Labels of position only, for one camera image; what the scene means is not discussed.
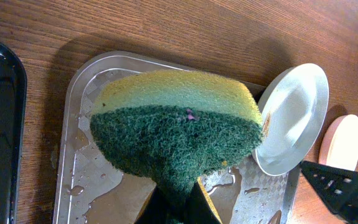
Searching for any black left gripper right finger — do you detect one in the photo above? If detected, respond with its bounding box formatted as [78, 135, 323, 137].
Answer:
[183, 182, 221, 224]

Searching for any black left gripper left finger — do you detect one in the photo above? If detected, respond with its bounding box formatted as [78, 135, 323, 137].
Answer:
[134, 187, 179, 224]

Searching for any yellow green sponge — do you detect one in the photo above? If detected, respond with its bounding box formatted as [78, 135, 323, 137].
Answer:
[90, 70, 263, 210]

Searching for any grey-white plate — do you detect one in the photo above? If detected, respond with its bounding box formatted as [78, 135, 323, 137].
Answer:
[252, 63, 329, 176]

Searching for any pink-white plate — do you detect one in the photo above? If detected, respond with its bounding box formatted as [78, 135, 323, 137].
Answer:
[318, 114, 358, 171]

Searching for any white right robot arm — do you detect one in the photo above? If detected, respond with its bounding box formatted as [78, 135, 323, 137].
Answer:
[300, 161, 358, 224]

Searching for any brown tray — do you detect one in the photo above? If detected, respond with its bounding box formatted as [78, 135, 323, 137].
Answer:
[53, 51, 300, 223]

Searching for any black tray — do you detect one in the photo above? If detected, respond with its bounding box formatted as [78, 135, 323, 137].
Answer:
[0, 43, 27, 224]

